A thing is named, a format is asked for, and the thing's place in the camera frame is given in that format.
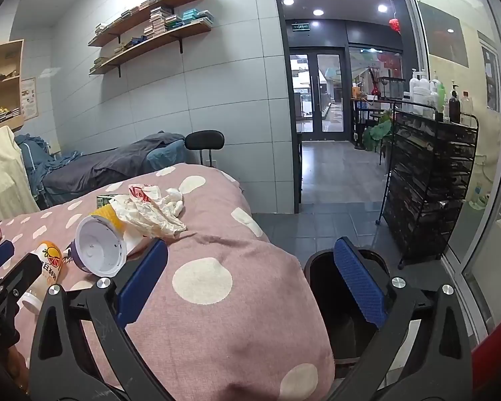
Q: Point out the wall poster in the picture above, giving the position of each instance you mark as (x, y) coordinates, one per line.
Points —
(28, 98)

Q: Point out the yellow foam fruit net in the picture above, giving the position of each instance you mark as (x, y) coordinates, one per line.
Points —
(108, 213)

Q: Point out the glass double door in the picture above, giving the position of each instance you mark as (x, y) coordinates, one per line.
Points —
(317, 77)

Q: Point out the wooden cabinet shelf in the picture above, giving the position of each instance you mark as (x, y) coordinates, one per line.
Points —
(10, 71)

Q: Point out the lower wooden wall shelf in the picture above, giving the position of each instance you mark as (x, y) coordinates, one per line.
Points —
(197, 26)

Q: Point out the white plastic wrapper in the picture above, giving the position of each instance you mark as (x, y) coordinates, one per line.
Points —
(152, 212)

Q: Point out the green potted plant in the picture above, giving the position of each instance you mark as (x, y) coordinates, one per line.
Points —
(374, 135)

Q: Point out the dark pump bottle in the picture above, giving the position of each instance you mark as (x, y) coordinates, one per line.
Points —
(454, 105)

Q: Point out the black metal drawer rack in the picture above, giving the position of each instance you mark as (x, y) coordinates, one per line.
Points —
(430, 168)

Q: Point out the black round stool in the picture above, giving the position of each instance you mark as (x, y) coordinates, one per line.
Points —
(201, 140)

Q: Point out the white purple yogurt cup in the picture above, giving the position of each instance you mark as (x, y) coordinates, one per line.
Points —
(98, 248)

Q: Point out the green milk carton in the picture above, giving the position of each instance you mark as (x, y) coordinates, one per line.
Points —
(103, 200)

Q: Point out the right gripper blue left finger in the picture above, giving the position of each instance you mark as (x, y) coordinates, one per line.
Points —
(62, 366)

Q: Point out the wooden wall shelf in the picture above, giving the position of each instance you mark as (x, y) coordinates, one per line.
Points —
(197, 26)
(105, 33)

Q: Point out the pink polka dot blanket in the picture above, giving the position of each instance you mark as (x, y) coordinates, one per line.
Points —
(232, 316)

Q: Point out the cream cloth cover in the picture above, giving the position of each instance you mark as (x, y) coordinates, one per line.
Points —
(15, 194)

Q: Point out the upper wooden wall shelf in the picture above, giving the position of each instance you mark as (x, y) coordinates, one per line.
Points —
(105, 33)

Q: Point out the grey blue massage bed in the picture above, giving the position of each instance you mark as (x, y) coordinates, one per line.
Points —
(57, 180)

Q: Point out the dark brown trash bin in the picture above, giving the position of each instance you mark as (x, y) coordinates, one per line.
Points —
(348, 332)

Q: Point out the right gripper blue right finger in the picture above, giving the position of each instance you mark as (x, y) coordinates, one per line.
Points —
(439, 365)

